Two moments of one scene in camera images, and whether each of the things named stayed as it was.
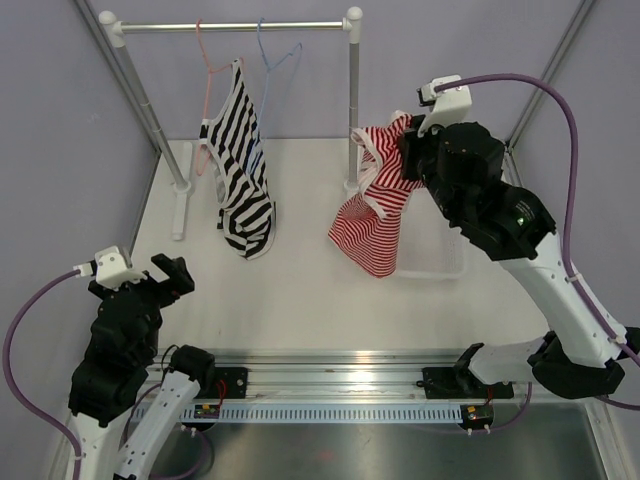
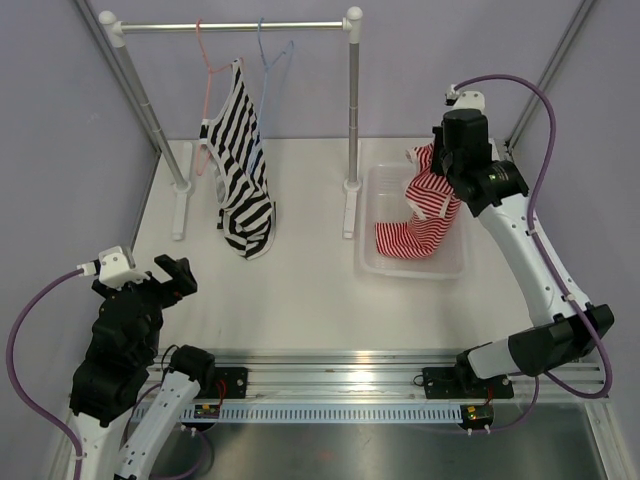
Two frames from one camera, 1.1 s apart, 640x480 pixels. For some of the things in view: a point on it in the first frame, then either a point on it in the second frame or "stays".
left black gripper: [178, 283] stays
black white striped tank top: [247, 214] stays
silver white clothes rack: [178, 156] stays
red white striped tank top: [368, 232] to [434, 208]
